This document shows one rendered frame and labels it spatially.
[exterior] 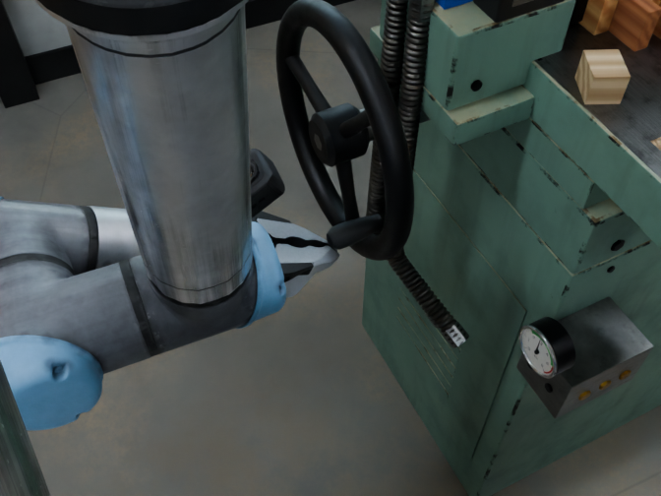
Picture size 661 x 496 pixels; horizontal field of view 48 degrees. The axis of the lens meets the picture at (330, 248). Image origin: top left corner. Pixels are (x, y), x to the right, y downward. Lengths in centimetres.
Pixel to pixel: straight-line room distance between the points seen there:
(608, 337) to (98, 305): 61
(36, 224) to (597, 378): 62
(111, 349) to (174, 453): 98
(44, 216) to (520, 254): 55
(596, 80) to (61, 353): 51
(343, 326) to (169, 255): 119
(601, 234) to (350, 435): 82
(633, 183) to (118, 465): 111
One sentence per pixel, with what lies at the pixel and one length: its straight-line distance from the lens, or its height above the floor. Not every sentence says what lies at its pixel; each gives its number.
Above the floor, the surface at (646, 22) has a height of 94.
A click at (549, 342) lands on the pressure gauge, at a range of 82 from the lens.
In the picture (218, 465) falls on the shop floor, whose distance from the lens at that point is 149.
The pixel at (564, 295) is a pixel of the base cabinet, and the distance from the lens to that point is 88.
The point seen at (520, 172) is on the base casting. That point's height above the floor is 77.
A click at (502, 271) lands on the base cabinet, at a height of 60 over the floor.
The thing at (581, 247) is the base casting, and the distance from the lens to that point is 82.
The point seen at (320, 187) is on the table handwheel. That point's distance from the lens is 92.
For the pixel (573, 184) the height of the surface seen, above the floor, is 82.
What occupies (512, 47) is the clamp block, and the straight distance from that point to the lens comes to 76.
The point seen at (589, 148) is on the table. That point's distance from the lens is 76.
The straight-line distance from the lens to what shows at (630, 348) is 93.
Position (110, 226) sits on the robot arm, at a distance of 63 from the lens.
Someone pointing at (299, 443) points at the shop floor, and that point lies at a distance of 149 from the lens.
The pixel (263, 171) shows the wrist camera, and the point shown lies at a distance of 63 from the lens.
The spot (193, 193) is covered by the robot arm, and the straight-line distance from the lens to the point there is 39.
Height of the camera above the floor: 137
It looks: 52 degrees down
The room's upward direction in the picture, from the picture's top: straight up
